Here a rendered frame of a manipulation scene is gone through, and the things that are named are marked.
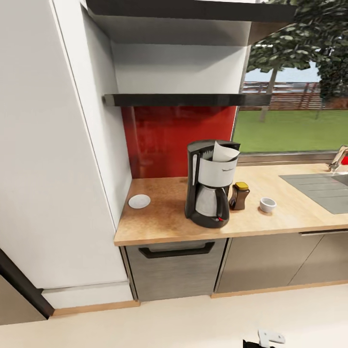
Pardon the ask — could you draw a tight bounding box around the bottle of coffee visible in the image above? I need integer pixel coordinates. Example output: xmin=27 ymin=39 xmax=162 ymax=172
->
xmin=229 ymin=182 xmax=250 ymax=210

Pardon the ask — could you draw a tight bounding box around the saucer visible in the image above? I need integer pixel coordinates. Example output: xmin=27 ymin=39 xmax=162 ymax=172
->
xmin=129 ymin=195 xmax=150 ymax=208

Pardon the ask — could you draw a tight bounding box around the coffee cup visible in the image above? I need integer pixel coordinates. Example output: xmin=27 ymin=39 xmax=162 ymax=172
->
xmin=260 ymin=198 xmax=276 ymax=212

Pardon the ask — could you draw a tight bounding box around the paper coffee filter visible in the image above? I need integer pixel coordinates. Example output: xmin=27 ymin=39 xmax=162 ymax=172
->
xmin=212 ymin=142 xmax=240 ymax=162

